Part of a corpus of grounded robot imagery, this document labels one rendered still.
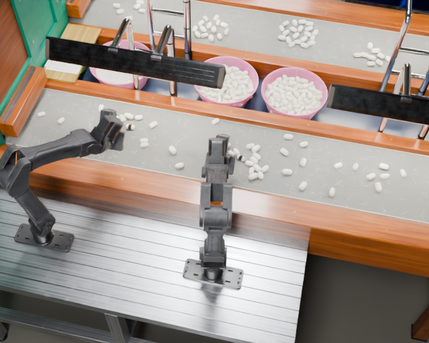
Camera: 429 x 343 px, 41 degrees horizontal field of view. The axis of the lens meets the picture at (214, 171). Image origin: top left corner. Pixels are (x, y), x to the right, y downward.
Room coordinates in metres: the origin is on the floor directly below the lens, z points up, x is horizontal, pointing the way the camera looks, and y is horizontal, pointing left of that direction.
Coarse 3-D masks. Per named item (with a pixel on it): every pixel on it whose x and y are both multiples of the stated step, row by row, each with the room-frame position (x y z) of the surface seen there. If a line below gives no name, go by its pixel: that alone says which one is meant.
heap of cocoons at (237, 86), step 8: (224, 64) 1.77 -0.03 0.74; (232, 72) 1.74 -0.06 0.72; (240, 72) 1.73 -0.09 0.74; (224, 80) 1.69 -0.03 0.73; (232, 80) 1.69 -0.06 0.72; (240, 80) 1.68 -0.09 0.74; (248, 80) 1.68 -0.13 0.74; (200, 88) 1.64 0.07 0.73; (208, 88) 1.63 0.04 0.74; (216, 88) 1.63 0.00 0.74; (224, 88) 1.63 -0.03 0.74; (232, 88) 1.63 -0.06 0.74; (240, 88) 1.64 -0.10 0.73; (248, 88) 1.65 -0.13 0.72; (208, 96) 1.60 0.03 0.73; (216, 96) 1.59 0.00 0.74; (224, 96) 1.59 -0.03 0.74; (232, 96) 1.59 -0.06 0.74; (240, 96) 1.61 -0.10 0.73; (248, 96) 1.60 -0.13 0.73
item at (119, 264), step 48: (0, 192) 1.14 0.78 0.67; (48, 192) 1.15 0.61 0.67; (0, 240) 0.94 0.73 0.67; (96, 240) 0.95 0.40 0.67; (144, 240) 0.96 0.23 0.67; (192, 240) 0.97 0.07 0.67; (240, 240) 0.97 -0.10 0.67; (288, 240) 0.98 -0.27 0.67; (0, 288) 0.77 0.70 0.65; (48, 288) 0.77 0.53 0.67; (96, 288) 0.78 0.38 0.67; (144, 288) 0.78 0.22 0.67; (192, 288) 0.79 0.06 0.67; (240, 288) 0.79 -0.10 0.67; (288, 288) 0.80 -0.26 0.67; (240, 336) 0.63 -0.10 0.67; (288, 336) 0.64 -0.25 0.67
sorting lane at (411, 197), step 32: (64, 96) 1.56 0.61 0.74; (32, 128) 1.39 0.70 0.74; (64, 128) 1.39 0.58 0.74; (160, 128) 1.41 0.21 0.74; (192, 128) 1.42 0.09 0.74; (224, 128) 1.42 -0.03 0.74; (256, 128) 1.43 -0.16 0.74; (96, 160) 1.25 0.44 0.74; (128, 160) 1.25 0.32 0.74; (160, 160) 1.26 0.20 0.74; (192, 160) 1.26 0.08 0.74; (288, 160) 1.28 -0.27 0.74; (320, 160) 1.28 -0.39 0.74; (352, 160) 1.29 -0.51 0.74; (384, 160) 1.29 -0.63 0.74; (416, 160) 1.30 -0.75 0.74; (288, 192) 1.14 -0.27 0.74; (320, 192) 1.14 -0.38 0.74; (352, 192) 1.15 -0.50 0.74; (384, 192) 1.15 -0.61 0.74; (416, 192) 1.16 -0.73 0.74
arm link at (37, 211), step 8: (0, 168) 0.96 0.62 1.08; (8, 168) 0.96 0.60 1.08; (0, 176) 0.93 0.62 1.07; (8, 176) 0.93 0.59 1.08; (8, 184) 0.91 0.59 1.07; (32, 192) 0.95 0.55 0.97; (16, 200) 0.92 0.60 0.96; (24, 200) 0.93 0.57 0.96; (32, 200) 0.94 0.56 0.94; (24, 208) 0.92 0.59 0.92; (32, 208) 0.93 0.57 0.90; (40, 208) 0.95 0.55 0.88; (32, 216) 0.93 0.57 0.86; (40, 216) 0.94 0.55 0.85; (48, 216) 0.95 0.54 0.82; (40, 224) 0.93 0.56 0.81
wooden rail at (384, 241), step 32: (64, 160) 1.22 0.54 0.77; (64, 192) 1.15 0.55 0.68; (96, 192) 1.12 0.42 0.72; (128, 192) 1.10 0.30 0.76; (160, 192) 1.10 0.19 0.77; (192, 192) 1.11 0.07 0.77; (256, 192) 1.12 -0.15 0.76; (256, 224) 1.01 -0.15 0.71; (288, 224) 1.00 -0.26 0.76; (320, 224) 0.99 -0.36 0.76; (352, 224) 1.00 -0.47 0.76; (384, 224) 1.00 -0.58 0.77; (416, 224) 1.01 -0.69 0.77; (352, 256) 0.95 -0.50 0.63; (384, 256) 0.93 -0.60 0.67; (416, 256) 0.91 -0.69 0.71
